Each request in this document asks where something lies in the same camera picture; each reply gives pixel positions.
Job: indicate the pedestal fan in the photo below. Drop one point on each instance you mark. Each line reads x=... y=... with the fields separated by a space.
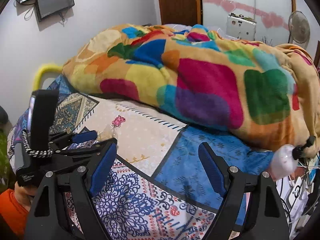
x=299 y=29

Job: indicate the orange sleeve forearm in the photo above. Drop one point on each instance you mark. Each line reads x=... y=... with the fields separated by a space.
x=14 y=214

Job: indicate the pile of clothes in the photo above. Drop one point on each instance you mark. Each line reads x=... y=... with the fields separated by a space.
x=5 y=165

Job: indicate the clear plastic candy wrapper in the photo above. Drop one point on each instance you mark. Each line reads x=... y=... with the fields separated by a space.
x=110 y=131

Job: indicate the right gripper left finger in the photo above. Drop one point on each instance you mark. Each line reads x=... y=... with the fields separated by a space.
x=99 y=167

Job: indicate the black box under television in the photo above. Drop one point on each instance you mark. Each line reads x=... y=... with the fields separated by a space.
x=45 y=8

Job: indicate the person's left hand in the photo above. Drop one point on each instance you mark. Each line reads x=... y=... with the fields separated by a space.
x=23 y=194

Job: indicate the colourful fleece blanket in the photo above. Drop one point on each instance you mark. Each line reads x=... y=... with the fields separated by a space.
x=267 y=96

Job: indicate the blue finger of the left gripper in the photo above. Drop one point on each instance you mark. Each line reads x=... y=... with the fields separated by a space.
x=84 y=136

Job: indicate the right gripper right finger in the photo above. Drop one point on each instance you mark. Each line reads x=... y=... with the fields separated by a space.
x=215 y=167

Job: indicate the white pump lotion bottle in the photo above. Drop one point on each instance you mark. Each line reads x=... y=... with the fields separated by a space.
x=285 y=159

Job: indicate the brown wooden door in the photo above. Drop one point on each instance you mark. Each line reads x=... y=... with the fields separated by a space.
x=186 y=12

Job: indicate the yellow foam bed rail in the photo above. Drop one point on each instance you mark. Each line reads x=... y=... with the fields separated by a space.
x=47 y=71

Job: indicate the patchwork blue bed sheet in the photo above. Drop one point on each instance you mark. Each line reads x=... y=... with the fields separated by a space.
x=157 y=188

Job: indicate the white electrical switchboard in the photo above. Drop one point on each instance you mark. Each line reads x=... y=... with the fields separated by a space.
x=241 y=27

